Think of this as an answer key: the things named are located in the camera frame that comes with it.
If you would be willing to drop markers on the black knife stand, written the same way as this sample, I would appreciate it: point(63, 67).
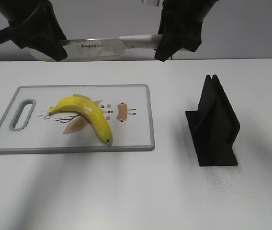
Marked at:
point(214, 126)

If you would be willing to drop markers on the white grey-rimmed cutting board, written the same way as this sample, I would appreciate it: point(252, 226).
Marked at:
point(26, 128)

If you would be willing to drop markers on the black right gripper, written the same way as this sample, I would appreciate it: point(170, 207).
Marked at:
point(181, 26)

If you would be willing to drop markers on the yellow plastic banana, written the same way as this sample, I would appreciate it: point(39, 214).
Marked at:
point(88, 110)

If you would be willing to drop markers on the white-handled kitchen knife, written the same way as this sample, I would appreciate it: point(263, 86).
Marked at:
point(87, 50)

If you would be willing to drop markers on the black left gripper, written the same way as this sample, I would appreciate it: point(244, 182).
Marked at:
point(33, 24)

